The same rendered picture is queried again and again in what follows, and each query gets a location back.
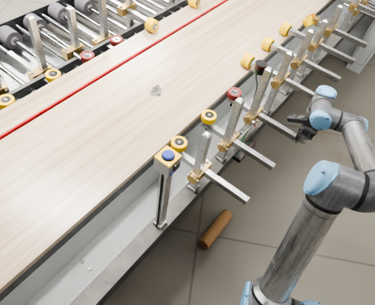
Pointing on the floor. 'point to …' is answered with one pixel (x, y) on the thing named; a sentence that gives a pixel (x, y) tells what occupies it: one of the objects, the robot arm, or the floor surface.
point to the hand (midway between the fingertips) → (296, 140)
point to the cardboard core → (205, 241)
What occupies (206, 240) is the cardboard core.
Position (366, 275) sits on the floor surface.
